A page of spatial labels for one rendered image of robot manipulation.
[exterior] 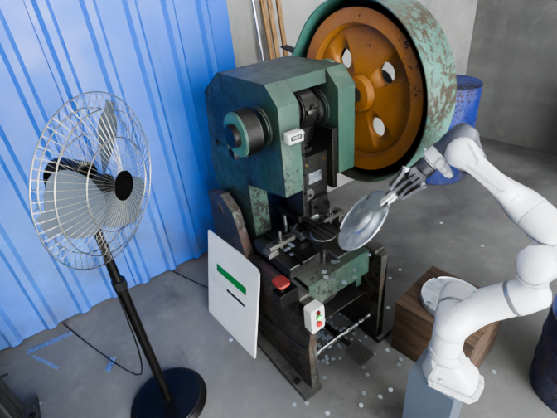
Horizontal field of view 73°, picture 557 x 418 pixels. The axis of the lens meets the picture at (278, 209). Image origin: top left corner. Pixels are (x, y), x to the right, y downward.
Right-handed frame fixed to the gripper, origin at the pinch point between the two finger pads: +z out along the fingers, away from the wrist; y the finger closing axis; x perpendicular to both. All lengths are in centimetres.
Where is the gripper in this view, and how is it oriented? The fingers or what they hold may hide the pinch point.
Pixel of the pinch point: (388, 199)
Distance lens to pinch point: 154.5
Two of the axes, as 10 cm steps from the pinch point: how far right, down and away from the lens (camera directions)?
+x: -0.5, 5.3, -8.5
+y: -7.8, -5.5, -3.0
